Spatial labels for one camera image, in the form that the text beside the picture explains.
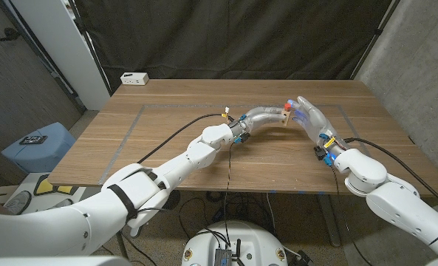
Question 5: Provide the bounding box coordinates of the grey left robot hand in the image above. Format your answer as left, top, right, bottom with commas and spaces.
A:
230, 106, 287, 137

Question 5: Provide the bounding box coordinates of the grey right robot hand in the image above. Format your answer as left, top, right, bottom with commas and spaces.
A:
287, 95, 349, 151

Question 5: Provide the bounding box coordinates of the black backdrop curtain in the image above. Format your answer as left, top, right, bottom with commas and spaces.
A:
72, 0, 393, 92

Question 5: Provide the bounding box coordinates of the grey table leg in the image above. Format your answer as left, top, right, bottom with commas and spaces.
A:
316, 194, 342, 248

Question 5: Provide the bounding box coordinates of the black backdrop stand pole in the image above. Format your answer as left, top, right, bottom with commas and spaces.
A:
349, 0, 403, 81
66, 0, 113, 96

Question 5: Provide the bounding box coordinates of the round black floor fan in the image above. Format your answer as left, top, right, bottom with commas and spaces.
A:
165, 189, 182, 211

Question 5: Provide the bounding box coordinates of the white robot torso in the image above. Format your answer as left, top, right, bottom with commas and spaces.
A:
180, 220, 289, 266

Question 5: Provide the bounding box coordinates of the white power outlet box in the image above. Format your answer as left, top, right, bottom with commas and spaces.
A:
120, 72, 150, 86

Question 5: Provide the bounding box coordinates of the grey electronics module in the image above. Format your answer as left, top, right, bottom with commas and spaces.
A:
213, 248, 233, 266

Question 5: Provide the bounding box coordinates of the white pillar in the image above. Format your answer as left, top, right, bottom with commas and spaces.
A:
10, 0, 111, 111

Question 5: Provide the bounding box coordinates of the grey sneaker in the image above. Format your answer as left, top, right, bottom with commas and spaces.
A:
52, 198, 74, 210

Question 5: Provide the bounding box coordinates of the blue padded stool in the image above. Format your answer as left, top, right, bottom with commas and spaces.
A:
0, 122, 77, 174

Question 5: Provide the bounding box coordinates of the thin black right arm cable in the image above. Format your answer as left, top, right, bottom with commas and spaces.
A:
329, 164, 371, 266

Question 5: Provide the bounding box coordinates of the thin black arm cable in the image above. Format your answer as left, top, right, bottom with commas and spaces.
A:
135, 143, 236, 248
329, 164, 371, 266

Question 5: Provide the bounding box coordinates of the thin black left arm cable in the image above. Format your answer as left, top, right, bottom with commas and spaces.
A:
135, 143, 236, 248

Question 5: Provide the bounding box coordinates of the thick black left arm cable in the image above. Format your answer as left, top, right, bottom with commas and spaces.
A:
137, 113, 230, 165

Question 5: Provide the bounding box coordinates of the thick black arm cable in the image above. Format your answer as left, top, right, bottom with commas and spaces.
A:
137, 113, 230, 165
343, 137, 438, 214

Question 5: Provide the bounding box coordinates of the black floor cable tangle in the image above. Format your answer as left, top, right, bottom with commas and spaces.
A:
177, 190, 278, 237

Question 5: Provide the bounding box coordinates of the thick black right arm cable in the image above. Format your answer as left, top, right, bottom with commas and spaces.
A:
343, 137, 438, 214

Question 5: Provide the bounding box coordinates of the black wall rail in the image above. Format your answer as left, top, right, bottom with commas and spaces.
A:
0, 0, 87, 112

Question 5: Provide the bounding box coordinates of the black door handle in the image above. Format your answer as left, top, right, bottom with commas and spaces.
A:
0, 27, 22, 42

